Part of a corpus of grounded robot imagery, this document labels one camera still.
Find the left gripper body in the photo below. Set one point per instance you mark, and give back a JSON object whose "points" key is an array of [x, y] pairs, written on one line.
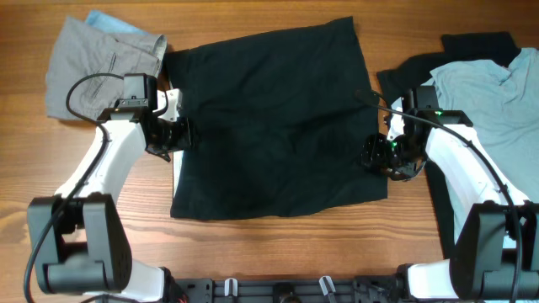
{"points": [[173, 135]]}

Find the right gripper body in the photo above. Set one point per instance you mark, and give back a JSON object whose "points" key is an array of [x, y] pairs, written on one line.
{"points": [[393, 156]]}

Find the black shorts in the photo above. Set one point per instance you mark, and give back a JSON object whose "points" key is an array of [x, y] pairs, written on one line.
{"points": [[278, 128]]}

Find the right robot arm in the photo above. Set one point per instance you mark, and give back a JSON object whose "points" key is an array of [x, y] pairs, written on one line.
{"points": [[496, 253]]}

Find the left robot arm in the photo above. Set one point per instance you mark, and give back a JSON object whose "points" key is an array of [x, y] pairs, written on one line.
{"points": [[79, 245]]}

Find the black garment under pile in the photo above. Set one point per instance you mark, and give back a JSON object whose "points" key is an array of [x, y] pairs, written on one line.
{"points": [[498, 47]]}

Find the light teal t-shirt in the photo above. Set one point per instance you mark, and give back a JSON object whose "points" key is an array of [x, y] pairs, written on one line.
{"points": [[501, 100]]}

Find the folded grey shorts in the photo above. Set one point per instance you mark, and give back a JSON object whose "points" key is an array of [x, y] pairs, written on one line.
{"points": [[81, 50]]}

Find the light blue folded garment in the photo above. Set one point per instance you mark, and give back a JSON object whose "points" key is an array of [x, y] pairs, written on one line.
{"points": [[110, 24]]}

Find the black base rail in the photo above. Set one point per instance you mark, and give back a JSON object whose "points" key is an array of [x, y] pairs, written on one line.
{"points": [[361, 289]]}

